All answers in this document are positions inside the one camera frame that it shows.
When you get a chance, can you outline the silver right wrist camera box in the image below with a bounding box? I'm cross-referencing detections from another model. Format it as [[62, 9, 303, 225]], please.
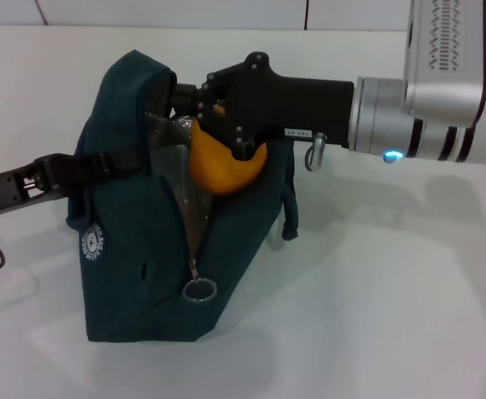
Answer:
[[402, 0, 486, 129]]

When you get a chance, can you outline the orange yellow pear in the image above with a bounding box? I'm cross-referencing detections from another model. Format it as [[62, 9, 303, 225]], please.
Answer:
[[187, 103, 269, 198]]

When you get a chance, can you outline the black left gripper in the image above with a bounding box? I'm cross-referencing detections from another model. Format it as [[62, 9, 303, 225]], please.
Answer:
[[0, 147, 145, 220]]

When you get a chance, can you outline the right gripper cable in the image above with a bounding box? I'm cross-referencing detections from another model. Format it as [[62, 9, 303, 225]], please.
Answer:
[[303, 131, 330, 172]]

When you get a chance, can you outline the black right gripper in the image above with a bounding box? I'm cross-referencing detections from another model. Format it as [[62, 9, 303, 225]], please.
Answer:
[[169, 51, 356, 162]]

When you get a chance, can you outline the dark teal insulated lunch bag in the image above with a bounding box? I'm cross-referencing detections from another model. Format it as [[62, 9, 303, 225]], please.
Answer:
[[67, 49, 301, 345]]

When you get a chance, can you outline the clear food container blue lid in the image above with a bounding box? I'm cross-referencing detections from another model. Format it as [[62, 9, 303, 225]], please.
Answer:
[[144, 111, 217, 228]]

